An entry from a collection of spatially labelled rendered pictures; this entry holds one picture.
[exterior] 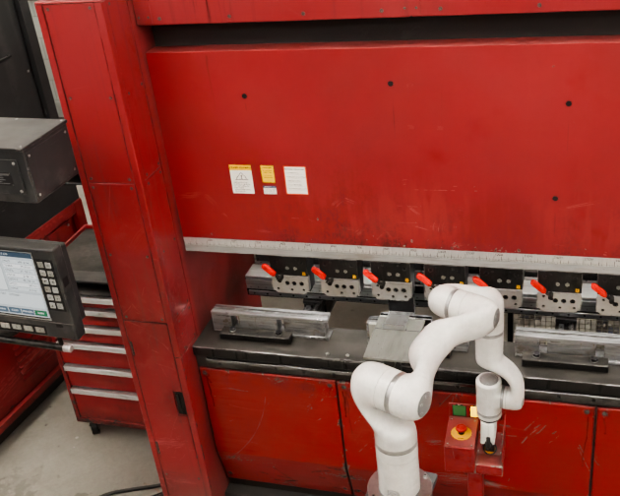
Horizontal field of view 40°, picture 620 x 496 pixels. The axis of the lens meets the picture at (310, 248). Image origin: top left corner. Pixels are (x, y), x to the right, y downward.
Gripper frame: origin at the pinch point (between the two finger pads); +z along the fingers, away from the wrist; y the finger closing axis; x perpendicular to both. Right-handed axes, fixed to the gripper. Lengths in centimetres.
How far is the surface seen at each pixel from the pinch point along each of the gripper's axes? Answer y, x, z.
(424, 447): -21.8, -27.3, 28.2
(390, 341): -24, -38, -24
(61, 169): -5, -137, -107
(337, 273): -40, -59, -43
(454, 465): 6.7, -11.8, 4.6
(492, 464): 5.4, 1.3, 3.1
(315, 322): -39, -71, -19
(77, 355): -54, -199, 24
